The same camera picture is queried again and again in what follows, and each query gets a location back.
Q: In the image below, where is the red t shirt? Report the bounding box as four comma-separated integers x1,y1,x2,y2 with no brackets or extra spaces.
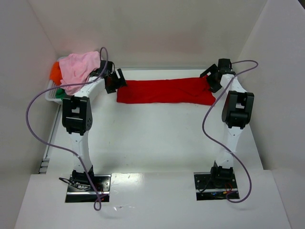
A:
116,78,216,106

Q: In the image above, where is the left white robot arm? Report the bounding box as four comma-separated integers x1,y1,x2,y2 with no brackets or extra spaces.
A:
62,69,127,190

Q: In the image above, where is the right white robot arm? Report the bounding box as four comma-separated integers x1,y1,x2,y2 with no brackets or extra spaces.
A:
200,59,254,188

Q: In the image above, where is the pink t shirt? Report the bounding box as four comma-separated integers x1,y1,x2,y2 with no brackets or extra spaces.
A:
59,51,101,95

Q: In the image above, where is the green t shirt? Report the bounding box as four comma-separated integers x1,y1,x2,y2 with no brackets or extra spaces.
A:
55,88,66,100

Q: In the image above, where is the orange t shirt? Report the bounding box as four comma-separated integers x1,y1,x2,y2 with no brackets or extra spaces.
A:
50,62,62,86

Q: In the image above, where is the white plastic basket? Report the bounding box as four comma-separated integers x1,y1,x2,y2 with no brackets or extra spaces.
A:
45,57,64,104

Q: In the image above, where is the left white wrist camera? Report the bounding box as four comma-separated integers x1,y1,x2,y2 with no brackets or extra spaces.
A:
97,60,115,77

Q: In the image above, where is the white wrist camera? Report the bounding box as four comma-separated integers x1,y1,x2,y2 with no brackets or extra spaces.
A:
97,60,115,77
217,58,236,75

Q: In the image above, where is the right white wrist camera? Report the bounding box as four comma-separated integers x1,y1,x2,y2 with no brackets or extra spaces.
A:
217,58,236,75

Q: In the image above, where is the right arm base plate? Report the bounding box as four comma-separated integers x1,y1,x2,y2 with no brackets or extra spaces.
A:
193,172,240,201

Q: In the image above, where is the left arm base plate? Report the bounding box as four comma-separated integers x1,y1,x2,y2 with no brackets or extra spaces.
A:
65,174,112,203

